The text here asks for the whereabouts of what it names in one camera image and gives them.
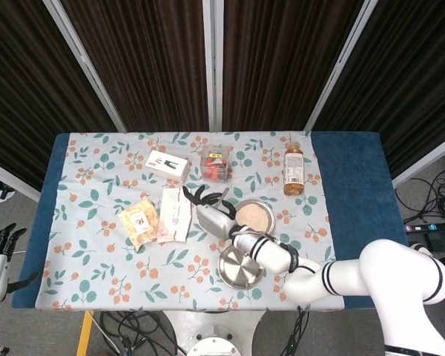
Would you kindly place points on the grey metal spoon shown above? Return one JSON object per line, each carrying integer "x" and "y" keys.
{"x": 224, "y": 194}

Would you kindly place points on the dark partition panel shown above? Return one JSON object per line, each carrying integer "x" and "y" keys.
{"x": 144, "y": 63}
{"x": 282, "y": 63}
{"x": 411, "y": 81}
{"x": 22, "y": 92}

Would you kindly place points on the clear plastic box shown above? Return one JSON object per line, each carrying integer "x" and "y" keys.
{"x": 215, "y": 152}

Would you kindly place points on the metal bowl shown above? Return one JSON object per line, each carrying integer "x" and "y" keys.
{"x": 271, "y": 215}

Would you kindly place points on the amber tea bottle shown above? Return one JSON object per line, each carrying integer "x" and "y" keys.
{"x": 293, "y": 170}

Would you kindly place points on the floral tablecloth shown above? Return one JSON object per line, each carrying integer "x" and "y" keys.
{"x": 107, "y": 178}

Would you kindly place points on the round metal plate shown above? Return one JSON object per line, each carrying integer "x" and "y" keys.
{"x": 237, "y": 272}

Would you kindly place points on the black power strip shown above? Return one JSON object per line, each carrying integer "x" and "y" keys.
{"x": 432, "y": 227}

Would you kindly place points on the red plastic pieces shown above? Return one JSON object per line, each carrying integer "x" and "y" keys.
{"x": 212, "y": 170}

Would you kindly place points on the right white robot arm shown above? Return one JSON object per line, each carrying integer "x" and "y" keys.
{"x": 385, "y": 267}

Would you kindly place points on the pink white snack packet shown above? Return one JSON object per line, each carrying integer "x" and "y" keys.
{"x": 174, "y": 219}

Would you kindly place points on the blue table cloth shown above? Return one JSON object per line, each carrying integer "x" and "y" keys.
{"x": 356, "y": 174}

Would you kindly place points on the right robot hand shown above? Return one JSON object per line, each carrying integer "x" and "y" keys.
{"x": 215, "y": 220}

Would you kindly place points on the yellow floor tape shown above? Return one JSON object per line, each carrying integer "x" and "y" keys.
{"x": 84, "y": 333}

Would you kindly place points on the clear snack bag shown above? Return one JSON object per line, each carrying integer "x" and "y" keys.
{"x": 139, "y": 222}

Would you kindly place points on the white cardboard box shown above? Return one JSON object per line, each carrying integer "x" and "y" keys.
{"x": 167, "y": 165}

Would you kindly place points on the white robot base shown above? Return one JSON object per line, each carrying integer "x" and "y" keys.
{"x": 211, "y": 333}

